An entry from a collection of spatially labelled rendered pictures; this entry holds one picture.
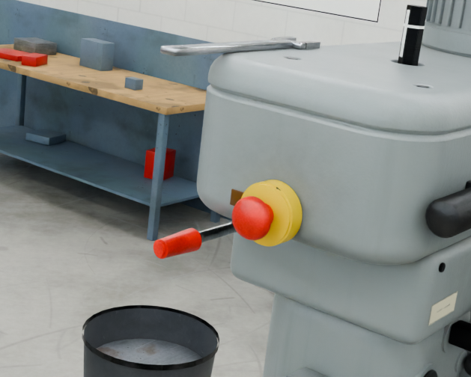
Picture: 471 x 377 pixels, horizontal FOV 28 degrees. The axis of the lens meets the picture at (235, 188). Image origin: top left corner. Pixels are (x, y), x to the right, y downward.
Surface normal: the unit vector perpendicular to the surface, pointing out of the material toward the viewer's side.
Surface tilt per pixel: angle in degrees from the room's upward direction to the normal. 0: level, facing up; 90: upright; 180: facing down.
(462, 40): 90
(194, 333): 86
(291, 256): 90
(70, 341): 0
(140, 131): 90
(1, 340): 0
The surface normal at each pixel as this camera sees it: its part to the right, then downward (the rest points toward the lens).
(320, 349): -0.61, 0.15
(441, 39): -0.84, 0.06
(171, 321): -0.30, 0.16
